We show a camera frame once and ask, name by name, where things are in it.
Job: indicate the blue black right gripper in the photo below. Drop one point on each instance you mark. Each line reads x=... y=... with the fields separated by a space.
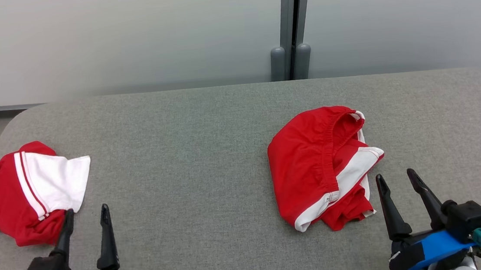
x=433 y=246

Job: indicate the red white basketball jersey shirt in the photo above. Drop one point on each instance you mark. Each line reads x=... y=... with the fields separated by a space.
x=7 y=203

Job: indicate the red shorts with white trim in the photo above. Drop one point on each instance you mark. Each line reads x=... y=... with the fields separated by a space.
x=304 y=168

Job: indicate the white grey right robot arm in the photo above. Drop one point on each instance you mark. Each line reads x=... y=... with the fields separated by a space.
x=463 y=266

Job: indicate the grey fabric sofa cushion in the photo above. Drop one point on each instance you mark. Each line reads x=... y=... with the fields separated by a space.
x=191 y=165

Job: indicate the grey partition frame post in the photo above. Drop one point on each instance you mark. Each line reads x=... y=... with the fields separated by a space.
x=289 y=17

